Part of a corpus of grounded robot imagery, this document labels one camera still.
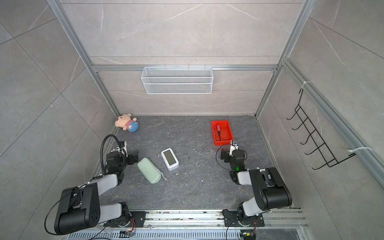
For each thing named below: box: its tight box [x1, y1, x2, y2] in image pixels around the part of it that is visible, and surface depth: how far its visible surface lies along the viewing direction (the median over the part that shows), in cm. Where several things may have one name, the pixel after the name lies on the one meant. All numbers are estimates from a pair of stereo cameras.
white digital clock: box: [161, 147, 180, 171], surface depth 92 cm
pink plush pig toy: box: [114, 113, 139, 133], surface depth 109 cm
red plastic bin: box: [211, 120, 234, 146], surface depth 112 cm
